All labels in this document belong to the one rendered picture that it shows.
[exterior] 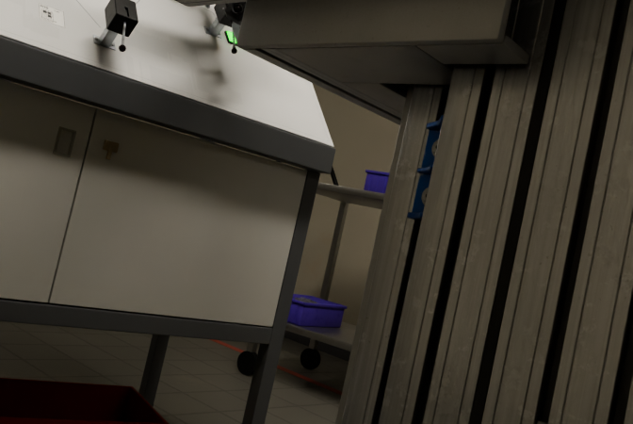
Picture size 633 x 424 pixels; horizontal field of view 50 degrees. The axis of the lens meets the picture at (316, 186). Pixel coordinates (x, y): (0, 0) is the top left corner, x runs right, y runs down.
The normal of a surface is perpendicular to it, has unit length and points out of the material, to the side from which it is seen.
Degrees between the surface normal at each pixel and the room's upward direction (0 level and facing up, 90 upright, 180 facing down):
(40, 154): 90
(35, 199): 90
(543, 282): 90
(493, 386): 90
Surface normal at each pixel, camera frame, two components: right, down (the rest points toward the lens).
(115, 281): 0.62, 0.08
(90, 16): 0.61, -0.58
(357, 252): -0.63, -0.19
